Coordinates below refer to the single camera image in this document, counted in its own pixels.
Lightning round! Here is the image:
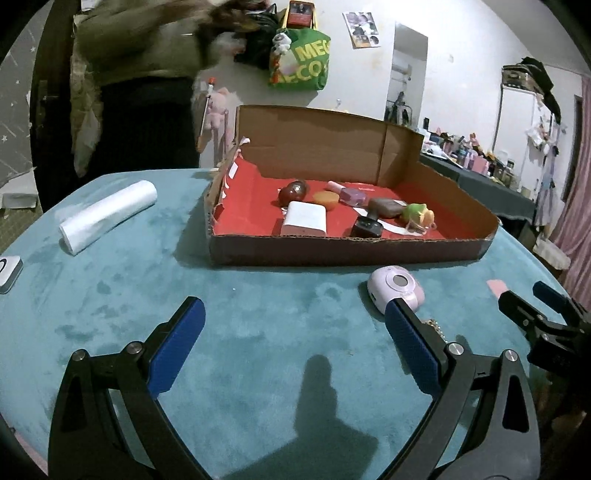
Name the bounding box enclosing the dark cluttered desk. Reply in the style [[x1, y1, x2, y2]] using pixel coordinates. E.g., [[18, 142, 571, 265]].
[[418, 134, 537, 232]]

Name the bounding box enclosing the brown rounded case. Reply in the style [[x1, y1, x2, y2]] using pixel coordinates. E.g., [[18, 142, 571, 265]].
[[368, 198, 408, 220]]

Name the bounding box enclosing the glitter bottle with red ball cap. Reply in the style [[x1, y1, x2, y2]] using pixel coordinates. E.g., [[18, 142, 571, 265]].
[[278, 180, 310, 206]]

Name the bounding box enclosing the white stick with red tip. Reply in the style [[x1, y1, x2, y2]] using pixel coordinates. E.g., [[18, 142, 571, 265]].
[[198, 76, 217, 151]]

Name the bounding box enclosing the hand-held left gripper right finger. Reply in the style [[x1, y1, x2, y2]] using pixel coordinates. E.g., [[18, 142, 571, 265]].
[[383, 298, 542, 480]]

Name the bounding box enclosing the green and yellow toy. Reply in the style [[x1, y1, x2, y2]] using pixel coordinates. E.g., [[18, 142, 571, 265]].
[[401, 202, 436, 230]]

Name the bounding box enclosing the green shopping bag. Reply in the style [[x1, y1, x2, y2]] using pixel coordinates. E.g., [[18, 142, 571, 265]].
[[269, 28, 332, 92]]

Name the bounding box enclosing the amber round disc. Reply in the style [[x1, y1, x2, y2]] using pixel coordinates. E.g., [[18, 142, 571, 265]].
[[312, 191, 341, 212]]

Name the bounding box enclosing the roll of white plastic bags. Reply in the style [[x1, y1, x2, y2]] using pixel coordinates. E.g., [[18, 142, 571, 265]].
[[59, 180, 159, 256]]

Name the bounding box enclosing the white flat device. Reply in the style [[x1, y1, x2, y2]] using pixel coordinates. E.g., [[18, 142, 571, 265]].
[[0, 255, 24, 295]]

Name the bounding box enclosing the black star-print bottle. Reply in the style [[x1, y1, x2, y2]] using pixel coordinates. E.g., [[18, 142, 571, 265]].
[[349, 208, 384, 240]]

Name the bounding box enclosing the gold bead chain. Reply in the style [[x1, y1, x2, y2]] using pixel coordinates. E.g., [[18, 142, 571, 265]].
[[422, 318, 451, 343]]

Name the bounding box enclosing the white power bank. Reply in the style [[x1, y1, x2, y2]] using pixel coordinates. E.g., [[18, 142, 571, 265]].
[[281, 200, 330, 237]]

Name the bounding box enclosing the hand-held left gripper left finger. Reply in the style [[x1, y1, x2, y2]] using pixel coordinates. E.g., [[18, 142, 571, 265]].
[[47, 295, 207, 480]]

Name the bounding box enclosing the lilac nail polish bottle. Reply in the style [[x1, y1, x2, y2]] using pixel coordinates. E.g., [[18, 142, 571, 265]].
[[327, 181, 369, 208]]

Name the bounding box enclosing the pink curtain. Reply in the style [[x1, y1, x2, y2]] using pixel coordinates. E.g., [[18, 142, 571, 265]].
[[549, 78, 591, 302]]

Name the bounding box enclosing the pink plush toy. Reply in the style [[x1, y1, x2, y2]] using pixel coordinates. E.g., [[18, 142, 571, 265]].
[[203, 88, 242, 140]]

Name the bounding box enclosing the wall poster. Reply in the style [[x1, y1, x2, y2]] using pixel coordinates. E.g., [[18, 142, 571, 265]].
[[342, 11, 382, 49]]

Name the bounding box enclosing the lilac round case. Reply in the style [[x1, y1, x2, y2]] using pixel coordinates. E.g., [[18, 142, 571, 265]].
[[368, 265, 425, 317]]

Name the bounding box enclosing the white cabinet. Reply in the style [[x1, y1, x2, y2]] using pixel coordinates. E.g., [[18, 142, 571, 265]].
[[501, 69, 562, 205]]

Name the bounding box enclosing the cardboard box with red lining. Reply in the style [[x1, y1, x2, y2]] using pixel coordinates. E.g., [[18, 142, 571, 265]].
[[204, 104, 501, 268]]

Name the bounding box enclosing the black bag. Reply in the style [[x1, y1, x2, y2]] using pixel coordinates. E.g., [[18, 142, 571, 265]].
[[233, 9, 283, 71]]

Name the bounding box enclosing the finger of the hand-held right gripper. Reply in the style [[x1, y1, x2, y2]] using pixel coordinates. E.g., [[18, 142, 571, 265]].
[[532, 280, 591, 329], [498, 288, 591, 343]]

